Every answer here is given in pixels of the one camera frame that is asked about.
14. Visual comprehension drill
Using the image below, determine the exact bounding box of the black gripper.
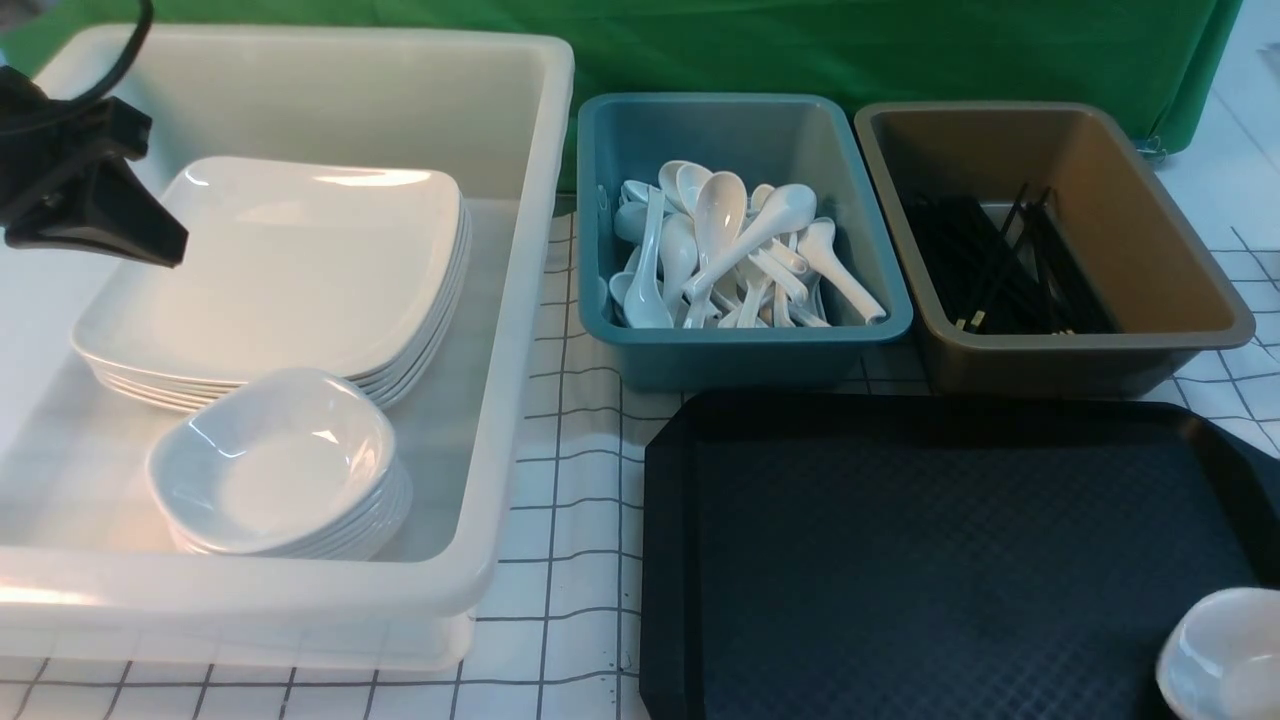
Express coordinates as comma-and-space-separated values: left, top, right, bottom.
3, 67, 189, 268

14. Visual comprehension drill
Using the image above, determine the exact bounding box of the white square rice plate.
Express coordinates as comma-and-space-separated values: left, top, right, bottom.
70, 156, 470, 386

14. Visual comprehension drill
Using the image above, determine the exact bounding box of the white ceramic soup spoon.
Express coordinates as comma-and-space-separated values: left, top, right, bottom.
723, 184, 818, 269

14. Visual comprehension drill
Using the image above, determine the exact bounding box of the black chopstick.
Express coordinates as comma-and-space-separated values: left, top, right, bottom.
1018, 186, 1075, 334
954, 184, 1056, 334

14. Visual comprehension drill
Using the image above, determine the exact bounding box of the white small bowl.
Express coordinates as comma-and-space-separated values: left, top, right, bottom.
1155, 587, 1279, 719

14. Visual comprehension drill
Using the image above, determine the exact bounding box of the stack of white square plates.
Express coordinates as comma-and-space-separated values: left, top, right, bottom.
72, 200, 474, 410

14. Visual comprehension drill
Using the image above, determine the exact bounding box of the stack of white bowls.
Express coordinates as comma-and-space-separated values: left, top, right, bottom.
146, 368, 413, 561

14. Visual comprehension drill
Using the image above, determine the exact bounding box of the large white plastic tub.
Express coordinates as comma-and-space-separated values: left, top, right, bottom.
3, 26, 573, 673

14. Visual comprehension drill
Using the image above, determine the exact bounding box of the white spoon left in bin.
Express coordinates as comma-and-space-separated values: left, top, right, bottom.
623, 184, 673, 329

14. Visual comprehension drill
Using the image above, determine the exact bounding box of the upright white spoon in bin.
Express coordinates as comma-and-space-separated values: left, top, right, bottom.
681, 170, 748, 329

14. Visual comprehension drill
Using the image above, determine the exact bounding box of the white checkered tablecloth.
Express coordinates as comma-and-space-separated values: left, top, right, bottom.
0, 90, 1280, 720

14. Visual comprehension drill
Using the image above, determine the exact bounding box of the teal plastic bin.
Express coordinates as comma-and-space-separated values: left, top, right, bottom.
576, 94, 914, 393

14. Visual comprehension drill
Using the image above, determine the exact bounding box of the white spoon right in bin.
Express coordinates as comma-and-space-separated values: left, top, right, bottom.
797, 217, 887, 325

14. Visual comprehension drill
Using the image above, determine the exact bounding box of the black serving tray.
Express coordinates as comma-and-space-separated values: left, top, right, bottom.
637, 389, 1277, 719

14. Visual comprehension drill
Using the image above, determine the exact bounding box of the pile of black chopsticks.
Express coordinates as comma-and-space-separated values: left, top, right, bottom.
904, 193, 1120, 334

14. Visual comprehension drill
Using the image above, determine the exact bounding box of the brown plastic bin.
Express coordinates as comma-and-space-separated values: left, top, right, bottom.
855, 101, 1254, 397

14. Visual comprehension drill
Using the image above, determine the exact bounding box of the green cloth backdrop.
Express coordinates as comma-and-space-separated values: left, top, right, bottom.
0, 0, 1242, 193

